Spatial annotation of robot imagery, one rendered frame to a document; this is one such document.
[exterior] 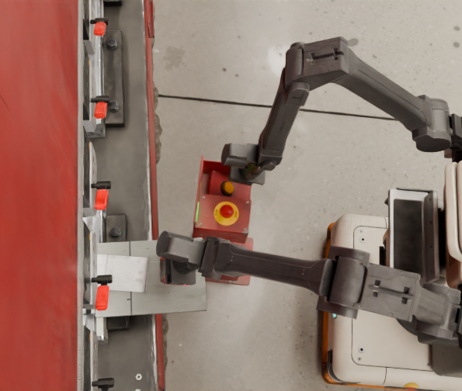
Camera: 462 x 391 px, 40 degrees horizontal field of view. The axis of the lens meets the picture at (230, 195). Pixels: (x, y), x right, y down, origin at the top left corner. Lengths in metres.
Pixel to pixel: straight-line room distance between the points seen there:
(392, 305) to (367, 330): 1.32
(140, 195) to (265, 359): 1.05
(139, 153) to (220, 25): 1.36
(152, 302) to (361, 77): 0.71
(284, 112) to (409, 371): 1.26
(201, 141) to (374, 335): 1.09
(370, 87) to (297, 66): 0.16
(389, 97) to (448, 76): 1.79
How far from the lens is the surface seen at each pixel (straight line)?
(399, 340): 2.37
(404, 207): 1.65
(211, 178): 1.89
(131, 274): 1.56
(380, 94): 1.34
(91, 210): 1.36
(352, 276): 1.02
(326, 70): 1.23
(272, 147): 1.54
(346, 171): 2.78
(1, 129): 0.72
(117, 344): 1.67
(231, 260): 1.25
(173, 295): 1.55
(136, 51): 1.93
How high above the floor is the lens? 2.52
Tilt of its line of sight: 71 degrees down
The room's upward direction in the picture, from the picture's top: 11 degrees clockwise
